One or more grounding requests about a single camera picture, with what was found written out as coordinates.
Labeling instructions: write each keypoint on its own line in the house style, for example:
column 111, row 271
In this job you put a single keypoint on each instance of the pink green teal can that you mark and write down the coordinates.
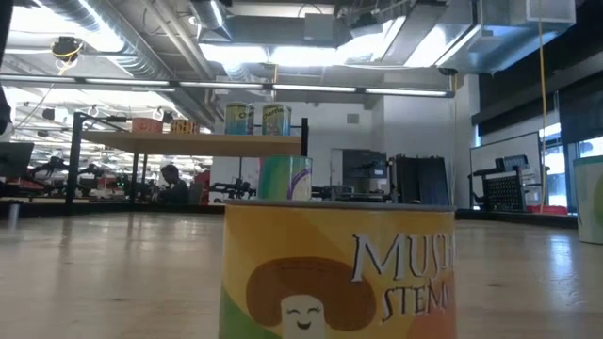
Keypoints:
column 282, row 179

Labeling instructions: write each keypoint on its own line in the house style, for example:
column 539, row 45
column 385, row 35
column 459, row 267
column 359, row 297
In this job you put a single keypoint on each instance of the tall yellow blue gradient can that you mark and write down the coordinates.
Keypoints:
column 276, row 121
column 239, row 120

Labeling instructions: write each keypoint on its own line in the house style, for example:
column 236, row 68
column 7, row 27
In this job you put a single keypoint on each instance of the yellow mushroom can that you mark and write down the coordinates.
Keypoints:
column 330, row 263

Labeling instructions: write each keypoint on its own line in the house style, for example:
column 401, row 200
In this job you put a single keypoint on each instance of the yellow bean-pattern can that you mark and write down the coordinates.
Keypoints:
column 184, row 127

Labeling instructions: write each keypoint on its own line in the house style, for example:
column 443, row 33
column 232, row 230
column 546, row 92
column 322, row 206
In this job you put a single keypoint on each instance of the orange white can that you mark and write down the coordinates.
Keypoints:
column 147, row 125

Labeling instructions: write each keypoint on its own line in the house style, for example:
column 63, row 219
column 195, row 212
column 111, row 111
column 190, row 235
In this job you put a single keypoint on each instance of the black background robot arm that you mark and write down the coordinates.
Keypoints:
column 233, row 190

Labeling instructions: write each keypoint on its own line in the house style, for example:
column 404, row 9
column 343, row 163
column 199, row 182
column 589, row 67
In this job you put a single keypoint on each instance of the red cabinet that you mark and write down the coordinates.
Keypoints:
column 202, row 186

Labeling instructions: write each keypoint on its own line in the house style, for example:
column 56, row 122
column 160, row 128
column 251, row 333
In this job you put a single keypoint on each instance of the black folding panels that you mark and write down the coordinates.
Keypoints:
column 424, row 179

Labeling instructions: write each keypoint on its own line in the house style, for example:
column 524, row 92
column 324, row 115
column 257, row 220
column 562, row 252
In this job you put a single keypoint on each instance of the long ceiling light strip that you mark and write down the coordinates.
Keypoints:
column 400, row 91

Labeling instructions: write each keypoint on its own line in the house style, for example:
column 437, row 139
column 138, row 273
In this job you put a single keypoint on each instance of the person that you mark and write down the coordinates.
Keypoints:
column 174, row 188

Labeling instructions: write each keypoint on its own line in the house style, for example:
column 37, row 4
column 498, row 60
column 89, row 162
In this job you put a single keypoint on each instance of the whiteboard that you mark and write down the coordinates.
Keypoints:
column 485, row 155

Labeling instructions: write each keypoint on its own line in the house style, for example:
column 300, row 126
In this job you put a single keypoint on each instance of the black equipment cart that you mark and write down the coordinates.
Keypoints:
column 504, row 193

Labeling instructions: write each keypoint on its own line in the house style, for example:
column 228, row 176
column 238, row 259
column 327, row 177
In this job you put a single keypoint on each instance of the red bin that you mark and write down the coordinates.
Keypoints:
column 546, row 210

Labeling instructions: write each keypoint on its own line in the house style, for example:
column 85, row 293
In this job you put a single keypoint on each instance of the dark computer monitor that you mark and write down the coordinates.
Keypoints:
column 16, row 160

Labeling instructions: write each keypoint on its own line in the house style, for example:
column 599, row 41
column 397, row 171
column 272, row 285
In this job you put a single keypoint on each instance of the dark wall monitor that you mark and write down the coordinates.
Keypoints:
column 363, row 165

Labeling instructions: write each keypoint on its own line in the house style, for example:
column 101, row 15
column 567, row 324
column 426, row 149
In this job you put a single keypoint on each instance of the grey wall vent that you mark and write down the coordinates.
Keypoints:
column 353, row 118

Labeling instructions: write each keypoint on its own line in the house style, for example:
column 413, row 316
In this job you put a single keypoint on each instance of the wooden shelf with black frame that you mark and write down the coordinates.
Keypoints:
column 188, row 145

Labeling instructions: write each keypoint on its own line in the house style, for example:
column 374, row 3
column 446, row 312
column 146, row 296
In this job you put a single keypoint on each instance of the black dome security camera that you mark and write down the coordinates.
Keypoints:
column 447, row 71

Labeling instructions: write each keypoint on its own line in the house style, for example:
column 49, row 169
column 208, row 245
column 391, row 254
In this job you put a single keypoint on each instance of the large rectangular silver duct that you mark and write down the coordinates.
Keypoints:
column 471, row 42

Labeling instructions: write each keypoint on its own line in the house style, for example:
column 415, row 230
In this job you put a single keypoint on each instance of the grey metal post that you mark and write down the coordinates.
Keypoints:
column 13, row 216

